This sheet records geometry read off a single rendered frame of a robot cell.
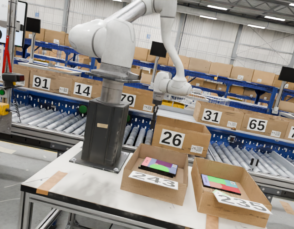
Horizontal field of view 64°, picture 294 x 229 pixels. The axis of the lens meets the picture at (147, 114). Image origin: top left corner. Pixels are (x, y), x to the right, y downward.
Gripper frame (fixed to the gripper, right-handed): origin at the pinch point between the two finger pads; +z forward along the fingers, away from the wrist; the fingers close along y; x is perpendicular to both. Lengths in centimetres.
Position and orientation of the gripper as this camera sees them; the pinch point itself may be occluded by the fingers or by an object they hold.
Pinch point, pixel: (152, 124)
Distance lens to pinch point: 183.9
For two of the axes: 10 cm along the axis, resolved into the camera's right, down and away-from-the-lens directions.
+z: -1.9, 9.6, 2.1
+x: 9.8, 2.0, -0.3
